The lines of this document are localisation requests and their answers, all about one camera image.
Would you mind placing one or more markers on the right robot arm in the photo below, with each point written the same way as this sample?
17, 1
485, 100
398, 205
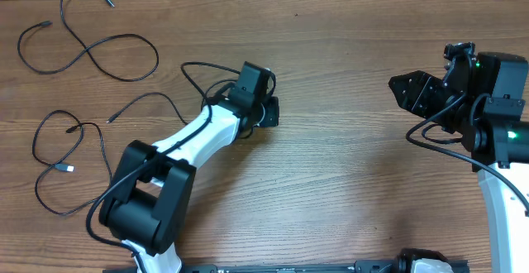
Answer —
474, 114

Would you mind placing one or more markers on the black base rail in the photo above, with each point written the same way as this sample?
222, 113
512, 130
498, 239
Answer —
407, 261

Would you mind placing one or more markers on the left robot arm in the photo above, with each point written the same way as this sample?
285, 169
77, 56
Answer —
147, 201

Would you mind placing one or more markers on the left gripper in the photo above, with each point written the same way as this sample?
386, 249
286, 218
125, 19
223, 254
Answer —
271, 117

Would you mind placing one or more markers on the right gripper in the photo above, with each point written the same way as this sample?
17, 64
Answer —
417, 83

